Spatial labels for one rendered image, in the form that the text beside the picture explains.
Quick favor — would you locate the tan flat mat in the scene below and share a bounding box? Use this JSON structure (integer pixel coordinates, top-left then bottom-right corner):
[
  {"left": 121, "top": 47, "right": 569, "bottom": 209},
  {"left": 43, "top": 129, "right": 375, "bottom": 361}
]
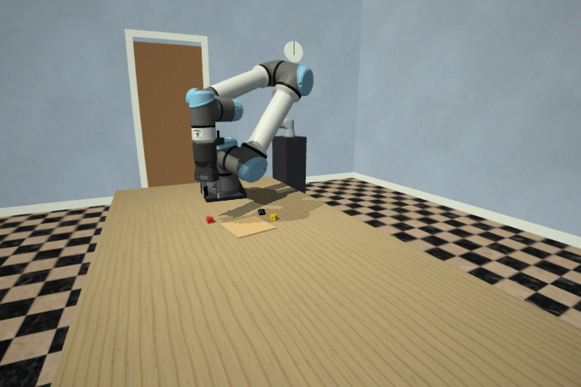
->
[{"left": 220, "top": 216, "right": 276, "bottom": 239}]

